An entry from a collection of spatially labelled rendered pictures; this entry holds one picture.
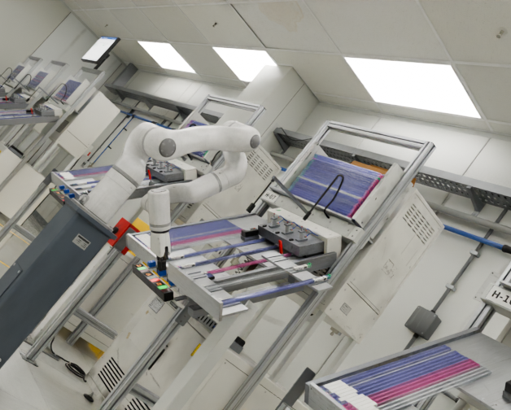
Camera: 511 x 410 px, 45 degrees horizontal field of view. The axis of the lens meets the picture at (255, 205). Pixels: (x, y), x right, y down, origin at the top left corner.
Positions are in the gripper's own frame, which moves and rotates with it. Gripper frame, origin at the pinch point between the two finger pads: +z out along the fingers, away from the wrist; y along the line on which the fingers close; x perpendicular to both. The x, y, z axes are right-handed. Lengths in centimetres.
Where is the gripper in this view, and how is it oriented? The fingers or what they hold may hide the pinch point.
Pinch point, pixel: (161, 265)
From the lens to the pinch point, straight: 252.3
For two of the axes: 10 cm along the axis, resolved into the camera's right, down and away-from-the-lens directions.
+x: 8.3, -1.6, 5.4
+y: 5.6, 2.4, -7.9
